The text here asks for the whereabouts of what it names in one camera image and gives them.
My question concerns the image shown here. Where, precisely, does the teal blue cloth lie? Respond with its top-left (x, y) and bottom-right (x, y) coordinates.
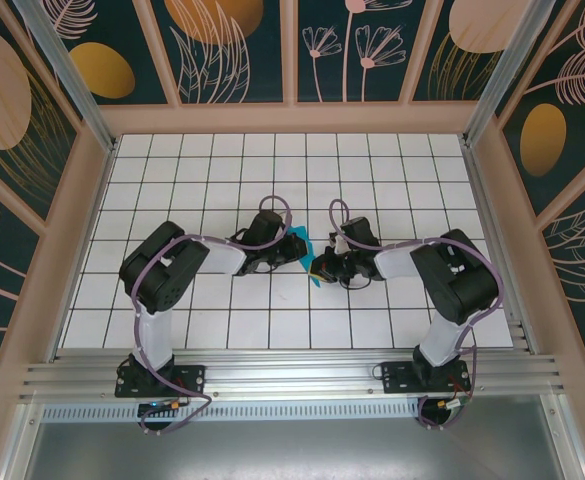
top-left (288, 223), bottom-right (324, 291)

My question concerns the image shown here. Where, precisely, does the grey metal panel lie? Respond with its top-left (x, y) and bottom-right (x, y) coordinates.
top-left (21, 419), bottom-right (568, 480)

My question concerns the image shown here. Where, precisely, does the aluminium front rail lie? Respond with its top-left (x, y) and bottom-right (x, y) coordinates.
top-left (19, 349), bottom-right (566, 401)

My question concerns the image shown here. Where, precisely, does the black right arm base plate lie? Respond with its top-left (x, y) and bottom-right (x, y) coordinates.
top-left (379, 360), bottom-right (472, 396)

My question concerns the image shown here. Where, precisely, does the perforated metal cable tray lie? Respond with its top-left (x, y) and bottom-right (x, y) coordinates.
top-left (41, 403), bottom-right (423, 421)

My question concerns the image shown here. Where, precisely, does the aluminium side rail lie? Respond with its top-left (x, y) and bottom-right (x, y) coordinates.
top-left (46, 139), bottom-right (119, 361)
top-left (464, 142), bottom-right (543, 356)

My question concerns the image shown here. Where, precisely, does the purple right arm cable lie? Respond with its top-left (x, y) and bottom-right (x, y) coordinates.
top-left (329, 198), bottom-right (504, 432)

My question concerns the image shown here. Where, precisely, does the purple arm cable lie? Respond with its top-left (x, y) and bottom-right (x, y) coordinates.
top-left (130, 193), bottom-right (296, 437)
top-left (329, 198), bottom-right (504, 432)

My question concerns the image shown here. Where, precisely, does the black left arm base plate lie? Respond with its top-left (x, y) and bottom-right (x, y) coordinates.
top-left (115, 363), bottom-right (207, 399)

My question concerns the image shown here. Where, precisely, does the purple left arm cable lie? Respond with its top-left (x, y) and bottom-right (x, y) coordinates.
top-left (130, 193), bottom-right (296, 437)

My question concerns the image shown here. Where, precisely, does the aluminium corner post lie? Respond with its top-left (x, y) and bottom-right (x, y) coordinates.
top-left (14, 0), bottom-right (118, 151)
top-left (463, 0), bottom-right (559, 147)

